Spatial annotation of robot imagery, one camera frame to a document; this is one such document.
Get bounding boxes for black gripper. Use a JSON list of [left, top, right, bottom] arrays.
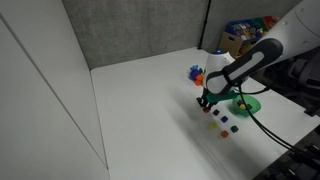
[[196, 89, 214, 112]]

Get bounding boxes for green translucent plastic bowl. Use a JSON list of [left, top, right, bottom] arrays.
[[231, 94, 262, 118]]

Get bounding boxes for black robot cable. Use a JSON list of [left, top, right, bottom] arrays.
[[235, 83, 320, 161]]

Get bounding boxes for black equipment frame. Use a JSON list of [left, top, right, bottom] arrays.
[[254, 128, 320, 180]]

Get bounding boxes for wooden toy shelf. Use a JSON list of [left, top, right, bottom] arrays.
[[218, 15, 282, 60]]

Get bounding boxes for red storage bin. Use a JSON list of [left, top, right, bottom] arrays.
[[262, 15, 281, 29]]

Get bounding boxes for black vertical pole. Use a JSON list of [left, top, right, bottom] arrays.
[[196, 0, 213, 51]]

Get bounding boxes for green storage bin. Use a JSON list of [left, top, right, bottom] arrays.
[[252, 17, 271, 33]]

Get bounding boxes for purple-blue plastic toy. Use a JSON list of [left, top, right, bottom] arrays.
[[188, 64, 205, 82]]

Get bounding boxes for blue storage bin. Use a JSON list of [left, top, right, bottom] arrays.
[[224, 19, 266, 42]]

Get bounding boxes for orange toy piece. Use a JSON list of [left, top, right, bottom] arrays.
[[194, 73, 205, 87]]

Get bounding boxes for black office chair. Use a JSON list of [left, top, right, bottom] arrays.
[[263, 46, 320, 118]]

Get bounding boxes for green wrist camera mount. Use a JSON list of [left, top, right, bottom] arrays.
[[205, 89, 238, 104]]

